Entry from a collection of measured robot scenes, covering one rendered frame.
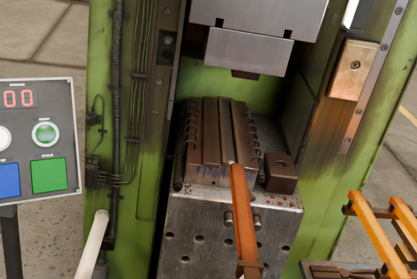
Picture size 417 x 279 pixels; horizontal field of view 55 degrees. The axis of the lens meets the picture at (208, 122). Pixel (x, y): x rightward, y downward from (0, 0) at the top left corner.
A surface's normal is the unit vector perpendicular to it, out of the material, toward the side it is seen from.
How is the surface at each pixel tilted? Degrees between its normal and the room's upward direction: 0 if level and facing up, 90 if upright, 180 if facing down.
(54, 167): 60
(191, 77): 90
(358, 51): 90
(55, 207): 0
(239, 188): 2
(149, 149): 90
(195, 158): 0
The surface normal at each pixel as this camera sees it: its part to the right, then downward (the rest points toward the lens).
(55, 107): 0.45, 0.00
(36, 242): 0.16, -0.86
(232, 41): 0.00, 0.49
